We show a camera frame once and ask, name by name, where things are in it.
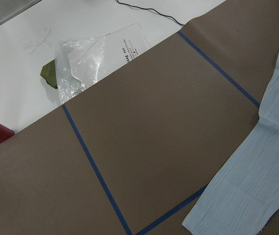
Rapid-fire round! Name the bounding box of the light blue button shirt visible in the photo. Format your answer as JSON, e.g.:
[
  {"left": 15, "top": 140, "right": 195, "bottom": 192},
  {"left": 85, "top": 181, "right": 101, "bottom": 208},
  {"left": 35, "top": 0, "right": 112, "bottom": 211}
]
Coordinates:
[{"left": 182, "top": 55, "right": 279, "bottom": 235}]

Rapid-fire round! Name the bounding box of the brown paper table cover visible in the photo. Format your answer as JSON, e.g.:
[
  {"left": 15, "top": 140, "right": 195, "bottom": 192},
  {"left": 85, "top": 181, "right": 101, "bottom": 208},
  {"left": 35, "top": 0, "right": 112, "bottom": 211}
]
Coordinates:
[{"left": 0, "top": 0, "right": 279, "bottom": 235}]

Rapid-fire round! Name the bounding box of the clear plastic bag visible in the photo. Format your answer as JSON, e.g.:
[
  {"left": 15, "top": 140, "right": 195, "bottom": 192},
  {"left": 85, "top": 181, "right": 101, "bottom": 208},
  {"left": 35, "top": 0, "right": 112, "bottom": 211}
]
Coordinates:
[{"left": 55, "top": 23, "right": 150, "bottom": 104}]

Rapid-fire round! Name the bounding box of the green cloth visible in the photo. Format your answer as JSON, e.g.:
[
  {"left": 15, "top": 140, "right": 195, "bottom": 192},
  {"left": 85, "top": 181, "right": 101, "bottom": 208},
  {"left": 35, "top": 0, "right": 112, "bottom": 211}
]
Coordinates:
[{"left": 40, "top": 60, "right": 58, "bottom": 89}]

